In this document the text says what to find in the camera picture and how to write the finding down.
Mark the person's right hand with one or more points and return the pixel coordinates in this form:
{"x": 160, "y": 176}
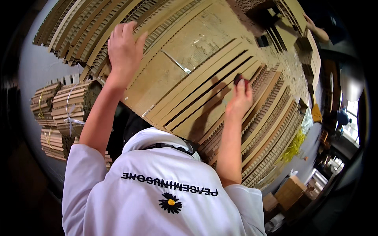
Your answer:
{"x": 239, "y": 100}

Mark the person's left hand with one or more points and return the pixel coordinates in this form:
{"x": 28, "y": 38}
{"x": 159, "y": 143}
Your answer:
{"x": 124, "y": 59}

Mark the person's right fingers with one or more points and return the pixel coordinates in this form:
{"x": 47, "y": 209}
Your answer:
{"x": 243, "y": 88}

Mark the red black utility knife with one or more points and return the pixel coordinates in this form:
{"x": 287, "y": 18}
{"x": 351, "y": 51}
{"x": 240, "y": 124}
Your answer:
{"x": 237, "y": 78}

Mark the pile of honeycomb cardboard strips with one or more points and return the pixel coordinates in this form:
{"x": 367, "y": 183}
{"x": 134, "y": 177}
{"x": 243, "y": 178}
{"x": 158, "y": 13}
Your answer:
{"x": 265, "y": 124}
{"x": 85, "y": 26}

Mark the small black box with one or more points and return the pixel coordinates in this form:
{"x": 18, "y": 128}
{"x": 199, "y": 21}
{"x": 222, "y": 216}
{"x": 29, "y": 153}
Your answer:
{"x": 262, "y": 41}

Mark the large slit brown cardboard sheet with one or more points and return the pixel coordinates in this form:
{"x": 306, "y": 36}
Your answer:
{"x": 183, "y": 76}

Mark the clear plastic bag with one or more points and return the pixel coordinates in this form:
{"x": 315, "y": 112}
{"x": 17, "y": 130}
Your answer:
{"x": 307, "y": 121}

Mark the stack of cardboard sheets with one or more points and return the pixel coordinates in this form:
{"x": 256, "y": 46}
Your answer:
{"x": 310, "y": 59}

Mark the large brown carton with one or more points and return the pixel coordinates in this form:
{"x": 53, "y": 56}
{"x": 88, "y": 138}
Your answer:
{"x": 291, "y": 193}

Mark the small brown carton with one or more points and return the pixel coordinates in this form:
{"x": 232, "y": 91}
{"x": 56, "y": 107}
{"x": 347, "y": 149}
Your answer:
{"x": 269, "y": 202}

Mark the person's body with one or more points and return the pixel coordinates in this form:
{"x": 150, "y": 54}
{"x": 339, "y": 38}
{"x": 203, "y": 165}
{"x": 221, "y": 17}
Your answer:
{"x": 165, "y": 206}

